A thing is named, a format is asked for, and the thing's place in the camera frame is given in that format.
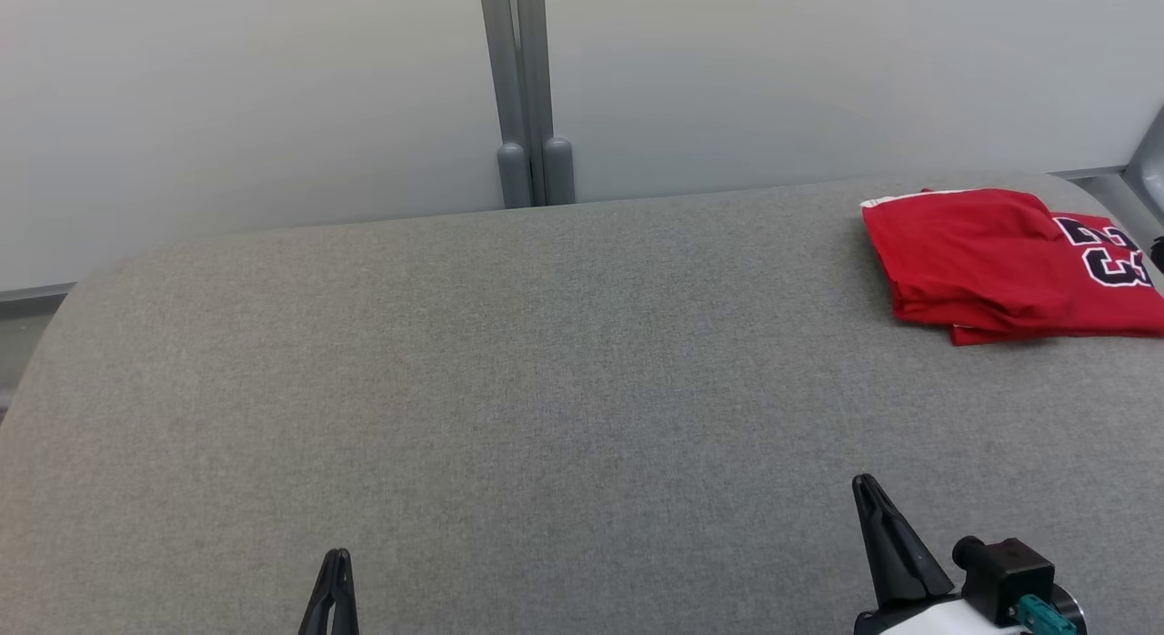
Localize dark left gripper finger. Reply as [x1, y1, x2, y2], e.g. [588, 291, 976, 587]
[338, 553, 361, 635]
[298, 549, 346, 635]

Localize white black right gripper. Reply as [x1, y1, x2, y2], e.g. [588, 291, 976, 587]
[852, 474, 1024, 635]

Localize red shorts with white trim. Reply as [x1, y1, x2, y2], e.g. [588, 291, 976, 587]
[861, 187, 1081, 332]

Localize red jersey with white sleeves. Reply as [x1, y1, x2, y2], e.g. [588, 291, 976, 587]
[950, 212, 1164, 347]

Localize grey fabric sofa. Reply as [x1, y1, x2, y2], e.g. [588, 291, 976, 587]
[0, 171, 1164, 635]

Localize teal right camera connector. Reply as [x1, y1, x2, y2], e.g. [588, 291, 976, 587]
[1016, 594, 1076, 635]

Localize grey double partition post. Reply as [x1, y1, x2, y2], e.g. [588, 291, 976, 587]
[478, 0, 577, 209]

